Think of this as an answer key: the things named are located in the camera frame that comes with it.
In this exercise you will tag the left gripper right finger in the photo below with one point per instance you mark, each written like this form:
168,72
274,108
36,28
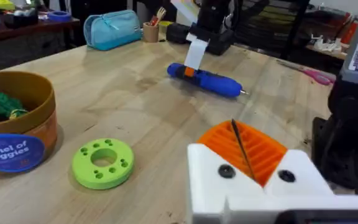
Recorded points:
297,183

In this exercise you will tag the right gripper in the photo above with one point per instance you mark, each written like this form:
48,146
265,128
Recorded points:
211,17

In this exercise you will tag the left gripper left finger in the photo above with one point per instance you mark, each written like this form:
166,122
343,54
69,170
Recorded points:
207,183

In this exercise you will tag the blue electric screwdriver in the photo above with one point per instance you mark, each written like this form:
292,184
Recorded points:
211,81

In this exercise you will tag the brown cup with cutlery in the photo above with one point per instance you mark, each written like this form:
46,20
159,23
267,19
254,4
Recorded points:
151,31

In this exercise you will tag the light blue zip bag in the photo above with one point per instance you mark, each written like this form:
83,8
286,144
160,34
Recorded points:
112,29

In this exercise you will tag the green disc with holes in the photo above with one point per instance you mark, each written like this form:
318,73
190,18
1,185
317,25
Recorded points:
102,164

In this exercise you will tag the heap of white parts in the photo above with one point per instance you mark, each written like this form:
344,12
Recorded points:
326,45

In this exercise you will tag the blue tape roll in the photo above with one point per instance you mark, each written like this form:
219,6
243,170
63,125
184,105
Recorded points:
59,16

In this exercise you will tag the dark brown side table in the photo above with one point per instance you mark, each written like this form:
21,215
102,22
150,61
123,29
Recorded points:
26,32

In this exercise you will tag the black box with tools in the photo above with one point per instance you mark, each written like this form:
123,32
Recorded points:
20,18

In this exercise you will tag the brown tub with toy vegetables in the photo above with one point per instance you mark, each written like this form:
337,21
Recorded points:
26,124

